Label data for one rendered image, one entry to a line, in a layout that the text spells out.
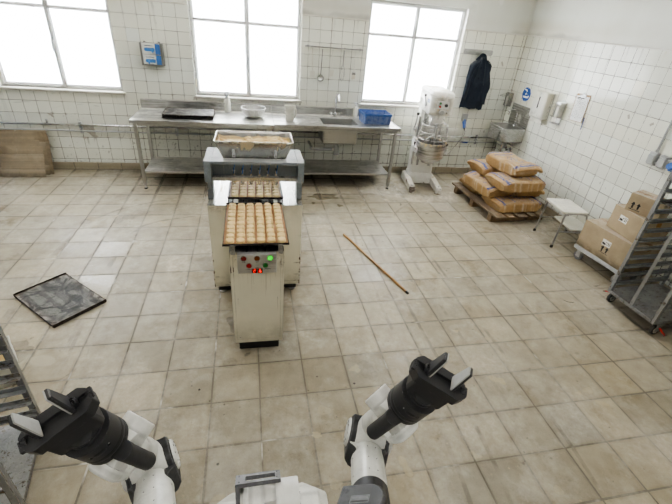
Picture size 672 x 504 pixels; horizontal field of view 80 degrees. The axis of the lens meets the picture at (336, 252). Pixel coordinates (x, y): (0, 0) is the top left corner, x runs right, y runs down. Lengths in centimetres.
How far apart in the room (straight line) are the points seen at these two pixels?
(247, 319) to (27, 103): 467
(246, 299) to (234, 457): 93
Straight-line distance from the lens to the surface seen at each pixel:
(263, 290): 268
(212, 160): 303
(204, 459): 255
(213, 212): 317
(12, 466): 268
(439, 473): 260
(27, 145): 665
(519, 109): 694
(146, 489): 116
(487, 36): 683
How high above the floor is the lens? 214
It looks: 31 degrees down
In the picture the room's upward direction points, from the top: 5 degrees clockwise
